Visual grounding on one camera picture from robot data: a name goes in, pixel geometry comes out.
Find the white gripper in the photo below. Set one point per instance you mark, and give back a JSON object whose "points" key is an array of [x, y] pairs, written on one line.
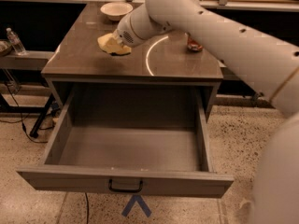
{"points": [[124, 34]]}

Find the yellow sponge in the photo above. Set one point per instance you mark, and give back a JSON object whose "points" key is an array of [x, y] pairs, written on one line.
{"points": [[108, 43]]}

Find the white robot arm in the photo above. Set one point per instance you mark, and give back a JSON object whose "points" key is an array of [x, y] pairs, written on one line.
{"points": [[268, 65]]}

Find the grey cabinet with top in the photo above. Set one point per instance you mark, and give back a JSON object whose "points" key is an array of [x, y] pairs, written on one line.
{"points": [[162, 59]]}

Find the open grey top drawer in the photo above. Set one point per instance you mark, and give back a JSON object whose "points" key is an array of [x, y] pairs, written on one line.
{"points": [[128, 133]]}

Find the white bowl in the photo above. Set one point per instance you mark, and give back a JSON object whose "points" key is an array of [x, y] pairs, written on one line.
{"points": [[115, 11]]}

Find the red soda can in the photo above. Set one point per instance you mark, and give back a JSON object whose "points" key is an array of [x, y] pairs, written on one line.
{"points": [[192, 45]]}

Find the clear plastic water bottle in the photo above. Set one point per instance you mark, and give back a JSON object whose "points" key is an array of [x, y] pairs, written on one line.
{"points": [[15, 42]]}

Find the bowl on side shelf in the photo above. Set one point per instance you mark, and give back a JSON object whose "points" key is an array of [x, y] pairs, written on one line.
{"points": [[5, 48]]}

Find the black table leg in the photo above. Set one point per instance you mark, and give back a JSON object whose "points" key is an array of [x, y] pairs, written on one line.
{"points": [[41, 117]]}

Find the black drawer handle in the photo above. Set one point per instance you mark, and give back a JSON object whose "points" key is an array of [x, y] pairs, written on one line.
{"points": [[125, 187]]}

